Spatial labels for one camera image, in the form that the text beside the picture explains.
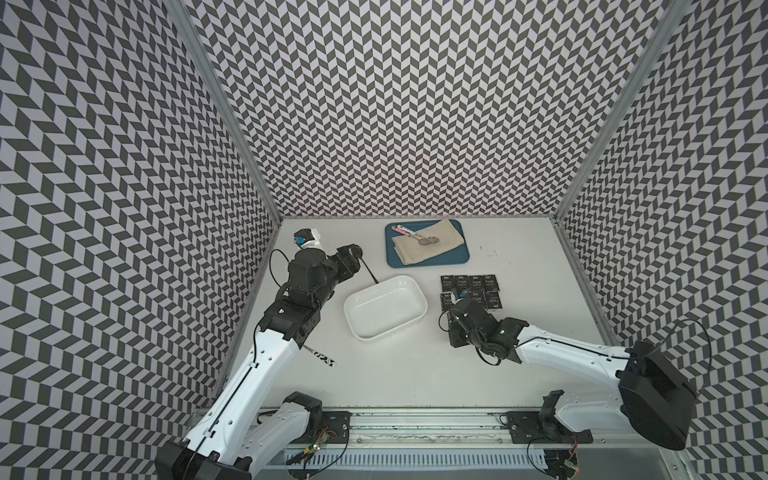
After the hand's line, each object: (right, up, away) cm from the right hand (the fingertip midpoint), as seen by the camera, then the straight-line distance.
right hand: (454, 330), depth 85 cm
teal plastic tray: (+3, +21, +19) cm, 29 cm away
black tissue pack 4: (+14, +12, +12) cm, 22 cm away
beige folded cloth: (-12, +23, +24) cm, 35 cm away
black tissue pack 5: (+9, +8, +9) cm, 15 cm away
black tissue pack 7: (-1, +2, -10) cm, 10 cm away
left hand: (-29, +23, -11) cm, 38 cm away
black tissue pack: (0, +12, +14) cm, 18 cm away
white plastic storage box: (-20, +5, +6) cm, 22 cm away
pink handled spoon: (-16, +30, +32) cm, 47 cm away
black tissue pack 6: (+14, +7, +9) cm, 18 cm away
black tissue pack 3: (+9, +12, +12) cm, 19 cm away
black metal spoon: (-27, +15, +20) cm, 37 cm away
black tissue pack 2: (+5, +12, +13) cm, 18 cm away
